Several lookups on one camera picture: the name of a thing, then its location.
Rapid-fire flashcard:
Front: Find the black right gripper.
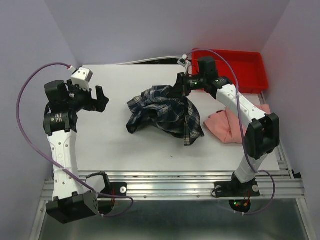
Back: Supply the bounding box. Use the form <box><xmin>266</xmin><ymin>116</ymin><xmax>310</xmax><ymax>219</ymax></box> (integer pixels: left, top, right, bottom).
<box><xmin>166</xmin><ymin>72</ymin><xmax>207</xmax><ymax>98</ymax></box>

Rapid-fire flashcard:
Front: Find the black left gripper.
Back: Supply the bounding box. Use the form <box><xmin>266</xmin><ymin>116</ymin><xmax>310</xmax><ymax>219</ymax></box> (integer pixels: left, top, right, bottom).
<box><xmin>67</xmin><ymin>79</ymin><xmax>109</xmax><ymax>113</ymax></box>

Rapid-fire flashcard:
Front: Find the navy plaid skirt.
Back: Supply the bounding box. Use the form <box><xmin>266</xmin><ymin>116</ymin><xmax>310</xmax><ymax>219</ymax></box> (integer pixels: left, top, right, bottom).
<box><xmin>126</xmin><ymin>85</ymin><xmax>205</xmax><ymax>146</ymax></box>

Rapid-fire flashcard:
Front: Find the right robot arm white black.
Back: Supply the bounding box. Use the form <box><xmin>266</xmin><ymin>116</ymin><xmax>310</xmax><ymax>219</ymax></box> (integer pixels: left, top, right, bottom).
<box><xmin>168</xmin><ymin>56</ymin><xmax>280</xmax><ymax>198</ymax></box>

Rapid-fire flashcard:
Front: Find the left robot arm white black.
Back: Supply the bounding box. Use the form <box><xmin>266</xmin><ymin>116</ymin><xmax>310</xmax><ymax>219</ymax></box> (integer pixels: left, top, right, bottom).
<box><xmin>43</xmin><ymin>80</ymin><xmax>111</xmax><ymax>224</ymax></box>

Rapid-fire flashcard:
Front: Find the pink folded skirt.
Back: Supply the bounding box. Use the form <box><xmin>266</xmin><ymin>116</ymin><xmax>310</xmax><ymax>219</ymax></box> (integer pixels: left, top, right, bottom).
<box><xmin>203</xmin><ymin>103</ymin><xmax>272</xmax><ymax>145</ymax></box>

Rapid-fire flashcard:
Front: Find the red plastic bin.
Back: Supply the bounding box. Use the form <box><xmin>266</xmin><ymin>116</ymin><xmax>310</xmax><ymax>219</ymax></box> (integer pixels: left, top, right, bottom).
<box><xmin>191</xmin><ymin>48</ymin><xmax>269</xmax><ymax>94</ymax></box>

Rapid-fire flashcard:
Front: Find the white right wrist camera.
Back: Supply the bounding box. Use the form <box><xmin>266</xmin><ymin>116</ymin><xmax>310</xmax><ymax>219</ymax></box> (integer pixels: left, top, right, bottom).
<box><xmin>177</xmin><ymin>54</ymin><xmax>192</xmax><ymax>74</ymax></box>

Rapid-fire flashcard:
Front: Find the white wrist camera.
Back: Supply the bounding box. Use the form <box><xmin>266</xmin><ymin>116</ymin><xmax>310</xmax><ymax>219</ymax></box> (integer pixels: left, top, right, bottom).
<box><xmin>177</xmin><ymin>54</ymin><xmax>192</xmax><ymax>74</ymax></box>
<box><xmin>70</xmin><ymin>67</ymin><xmax>93</xmax><ymax>92</ymax></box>

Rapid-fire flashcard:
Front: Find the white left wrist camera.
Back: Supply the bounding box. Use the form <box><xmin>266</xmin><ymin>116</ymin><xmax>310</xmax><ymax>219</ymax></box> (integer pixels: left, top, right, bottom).
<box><xmin>70</xmin><ymin>67</ymin><xmax>93</xmax><ymax>92</ymax></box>

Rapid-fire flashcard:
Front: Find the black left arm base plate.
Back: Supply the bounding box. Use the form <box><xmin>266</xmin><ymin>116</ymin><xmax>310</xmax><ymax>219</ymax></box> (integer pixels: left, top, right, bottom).
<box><xmin>98</xmin><ymin>182</ymin><xmax>127</xmax><ymax>214</ymax></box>

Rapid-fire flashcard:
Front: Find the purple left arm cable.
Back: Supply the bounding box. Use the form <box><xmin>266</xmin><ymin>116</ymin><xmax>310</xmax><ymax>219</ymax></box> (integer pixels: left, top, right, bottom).
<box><xmin>15</xmin><ymin>62</ymin><xmax>135</xmax><ymax>218</ymax></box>

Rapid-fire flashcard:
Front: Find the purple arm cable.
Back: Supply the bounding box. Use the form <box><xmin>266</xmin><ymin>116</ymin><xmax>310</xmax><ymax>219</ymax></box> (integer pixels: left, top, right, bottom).
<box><xmin>15</xmin><ymin>62</ymin><xmax>135</xmax><ymax>218</ymax></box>
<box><xmin>186</xmin><ymin>48</ymin><xmax>277</xmax><ymax>216</ymax></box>

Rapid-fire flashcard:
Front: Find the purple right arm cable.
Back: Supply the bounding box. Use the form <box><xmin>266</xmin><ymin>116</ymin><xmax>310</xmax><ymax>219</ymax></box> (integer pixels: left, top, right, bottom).
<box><xmin>186</xmin><ymin>48</ymin><xmax>277</xmax><ymax>216</ymax></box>

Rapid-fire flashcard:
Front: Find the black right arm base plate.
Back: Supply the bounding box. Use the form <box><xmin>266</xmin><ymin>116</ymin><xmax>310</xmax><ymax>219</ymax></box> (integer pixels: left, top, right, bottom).
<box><xmin>211</xmin><ymin>180</ymin><xmax>261</xmax><ymax>215</ymax></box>

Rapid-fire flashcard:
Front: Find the aluminium rail frame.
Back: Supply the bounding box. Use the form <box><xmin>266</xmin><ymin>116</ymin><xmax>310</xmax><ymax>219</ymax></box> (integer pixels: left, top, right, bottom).
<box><xmin>30</xmin><ymin>97</ymin><xmax>314</xmax><ymax>240</ymax></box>

